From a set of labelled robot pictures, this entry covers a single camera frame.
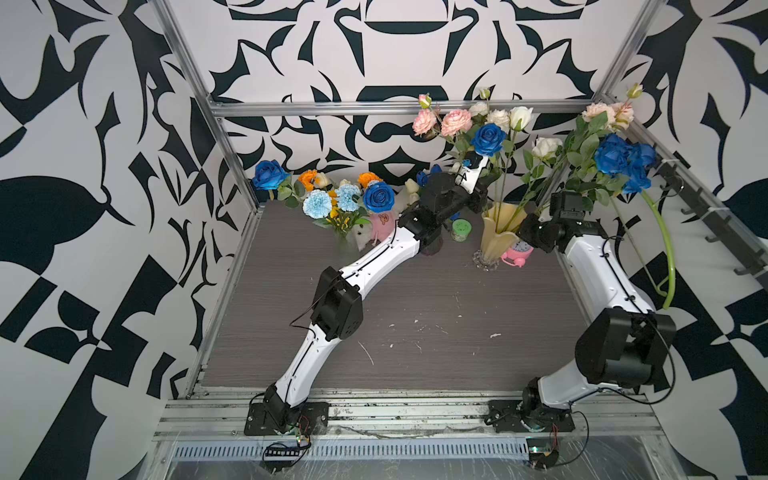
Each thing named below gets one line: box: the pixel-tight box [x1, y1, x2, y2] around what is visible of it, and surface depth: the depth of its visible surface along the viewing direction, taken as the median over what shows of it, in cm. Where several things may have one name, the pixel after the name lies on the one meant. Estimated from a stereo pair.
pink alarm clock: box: [500, 241, 535, 268], surface depth 105 cm
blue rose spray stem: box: [566, 133, 657, 207], surface depth 64 cm
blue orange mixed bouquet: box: [252, 160, 395, 231], surface depth 73 cm
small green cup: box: [451, 218, 473, 242], surface depth 110 cm
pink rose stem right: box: [565, 83, 643, 169], surface depth 74 cm
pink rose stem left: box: [412, 94, 473, 151], surface depth 73 cm
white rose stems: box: [468, 102, 563, 229], surface depth 81 cm
